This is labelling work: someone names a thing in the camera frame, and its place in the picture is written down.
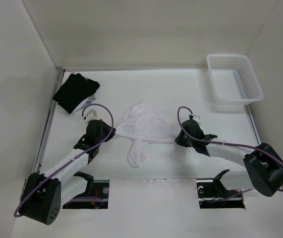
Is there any white plastic basket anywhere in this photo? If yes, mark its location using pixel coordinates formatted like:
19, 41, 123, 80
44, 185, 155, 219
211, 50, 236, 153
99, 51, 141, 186
206, 54, 264, 107

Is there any folded grey white tank top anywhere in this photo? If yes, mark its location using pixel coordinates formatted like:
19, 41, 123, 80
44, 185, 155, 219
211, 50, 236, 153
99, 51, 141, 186
71, 94, 96, 114

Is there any folded black tank top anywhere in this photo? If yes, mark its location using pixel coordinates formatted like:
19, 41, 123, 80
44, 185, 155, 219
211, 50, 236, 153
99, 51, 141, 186
53, 73, 100, 114

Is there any metal table rail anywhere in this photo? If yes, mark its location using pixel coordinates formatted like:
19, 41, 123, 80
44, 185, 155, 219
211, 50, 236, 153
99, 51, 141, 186
244, 105, 261, 146
31, 66, 65, 173

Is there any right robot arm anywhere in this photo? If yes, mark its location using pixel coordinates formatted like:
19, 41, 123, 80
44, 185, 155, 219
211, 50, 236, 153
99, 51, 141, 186
175, 119, 283, 197

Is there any right metal table rail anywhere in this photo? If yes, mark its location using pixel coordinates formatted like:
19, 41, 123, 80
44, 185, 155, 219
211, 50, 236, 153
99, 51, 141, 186
244, 105, 261, 146

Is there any left metal table rail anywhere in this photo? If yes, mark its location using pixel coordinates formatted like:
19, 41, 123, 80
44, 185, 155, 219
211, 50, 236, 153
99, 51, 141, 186
31, 66, 65, 173

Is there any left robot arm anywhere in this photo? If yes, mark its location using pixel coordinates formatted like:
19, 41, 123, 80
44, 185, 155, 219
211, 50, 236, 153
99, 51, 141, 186
14, 119, 116, 225

